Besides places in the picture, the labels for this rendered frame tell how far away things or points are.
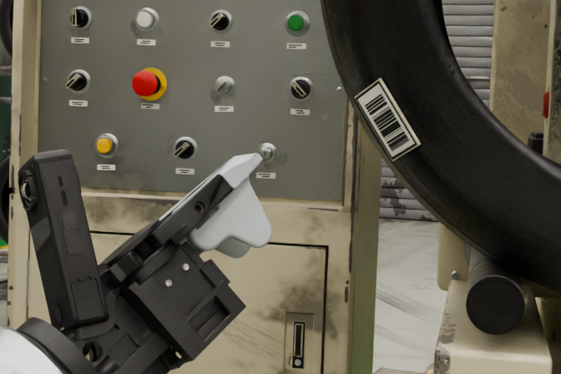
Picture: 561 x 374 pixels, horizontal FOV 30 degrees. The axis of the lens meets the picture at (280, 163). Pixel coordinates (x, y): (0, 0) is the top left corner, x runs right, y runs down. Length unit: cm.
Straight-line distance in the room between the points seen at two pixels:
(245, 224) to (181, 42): 96
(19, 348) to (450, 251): 63
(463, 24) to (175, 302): 965
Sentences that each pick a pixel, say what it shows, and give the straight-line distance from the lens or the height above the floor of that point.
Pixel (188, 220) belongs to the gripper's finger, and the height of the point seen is 97.
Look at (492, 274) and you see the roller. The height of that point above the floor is 92.
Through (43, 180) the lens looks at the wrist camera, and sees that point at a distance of 67.
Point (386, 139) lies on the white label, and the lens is 83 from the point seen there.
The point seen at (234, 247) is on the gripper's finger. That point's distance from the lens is 75.
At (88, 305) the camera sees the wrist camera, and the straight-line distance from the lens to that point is 66.
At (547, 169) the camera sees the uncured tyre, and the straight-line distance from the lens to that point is 80.
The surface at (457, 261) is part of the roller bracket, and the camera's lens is 116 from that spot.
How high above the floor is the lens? 104
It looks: 3 degrees down
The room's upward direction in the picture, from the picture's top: 2 degrees clockwise
